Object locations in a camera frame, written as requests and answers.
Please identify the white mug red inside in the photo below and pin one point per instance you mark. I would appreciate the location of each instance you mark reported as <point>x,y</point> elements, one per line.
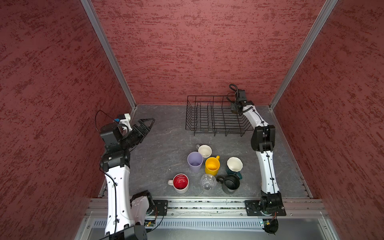
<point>180,183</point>

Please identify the small cream mug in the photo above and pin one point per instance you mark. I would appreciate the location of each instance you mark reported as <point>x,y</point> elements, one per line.
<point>204,150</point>

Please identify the lilac plastic cup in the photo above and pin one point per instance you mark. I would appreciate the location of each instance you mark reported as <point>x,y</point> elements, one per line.
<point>195,161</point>

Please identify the black wire dish rack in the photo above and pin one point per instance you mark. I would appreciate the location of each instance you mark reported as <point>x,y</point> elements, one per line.
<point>213,115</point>

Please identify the black mounting plate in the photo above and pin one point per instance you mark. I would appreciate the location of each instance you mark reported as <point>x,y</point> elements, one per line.
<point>160,209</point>
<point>256,209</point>

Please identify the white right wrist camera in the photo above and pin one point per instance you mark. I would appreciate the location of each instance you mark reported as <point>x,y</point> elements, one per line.
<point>241,96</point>

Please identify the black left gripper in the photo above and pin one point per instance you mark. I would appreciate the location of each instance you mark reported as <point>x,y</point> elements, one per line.
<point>142,134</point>

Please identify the yellow mug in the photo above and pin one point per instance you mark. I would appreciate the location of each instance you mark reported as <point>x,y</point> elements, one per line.
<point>212,165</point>

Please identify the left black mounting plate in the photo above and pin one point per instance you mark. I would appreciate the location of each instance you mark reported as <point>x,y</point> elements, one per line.
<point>160,209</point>

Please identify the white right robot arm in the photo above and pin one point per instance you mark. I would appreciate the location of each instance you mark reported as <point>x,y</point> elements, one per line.
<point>262,142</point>

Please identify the left aluminium corner post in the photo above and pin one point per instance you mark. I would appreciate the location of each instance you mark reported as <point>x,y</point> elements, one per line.
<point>97,26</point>

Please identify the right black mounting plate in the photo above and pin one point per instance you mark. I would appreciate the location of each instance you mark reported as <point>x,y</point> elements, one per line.
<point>256,209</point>

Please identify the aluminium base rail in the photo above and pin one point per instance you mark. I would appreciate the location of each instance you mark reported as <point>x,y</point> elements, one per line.
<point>222,213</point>

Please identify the clear glass cup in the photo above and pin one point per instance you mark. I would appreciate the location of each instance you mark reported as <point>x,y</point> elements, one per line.
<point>208,182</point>

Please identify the right aluminium corner post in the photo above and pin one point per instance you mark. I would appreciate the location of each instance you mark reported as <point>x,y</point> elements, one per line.
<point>317,26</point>

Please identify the dark green white-inside mug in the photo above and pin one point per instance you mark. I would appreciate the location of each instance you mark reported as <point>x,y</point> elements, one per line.
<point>234,166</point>

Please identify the black mug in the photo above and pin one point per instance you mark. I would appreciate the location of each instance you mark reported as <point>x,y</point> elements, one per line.
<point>230,183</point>

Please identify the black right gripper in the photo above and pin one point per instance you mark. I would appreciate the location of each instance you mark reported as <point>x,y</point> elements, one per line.
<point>233,106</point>

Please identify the aluminium corner post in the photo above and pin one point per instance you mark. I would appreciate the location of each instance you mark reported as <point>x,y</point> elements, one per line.
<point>97,26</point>
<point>317,26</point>

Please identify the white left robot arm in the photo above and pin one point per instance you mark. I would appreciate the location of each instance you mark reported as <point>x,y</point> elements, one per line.
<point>126,214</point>

